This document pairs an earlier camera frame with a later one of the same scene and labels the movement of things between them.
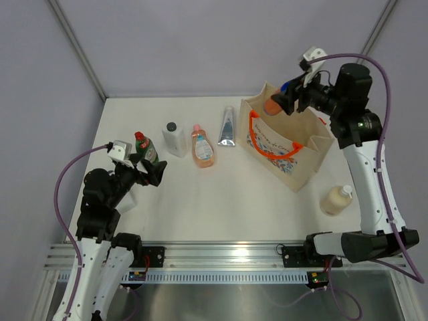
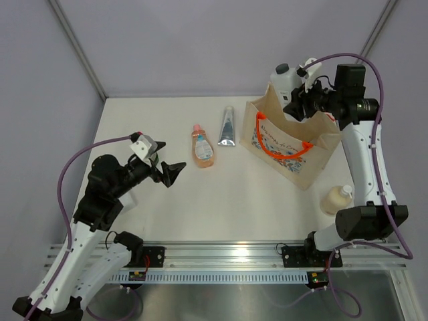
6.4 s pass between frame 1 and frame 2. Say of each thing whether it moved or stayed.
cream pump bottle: stayed
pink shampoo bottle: stayed
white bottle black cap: moved
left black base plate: stayed
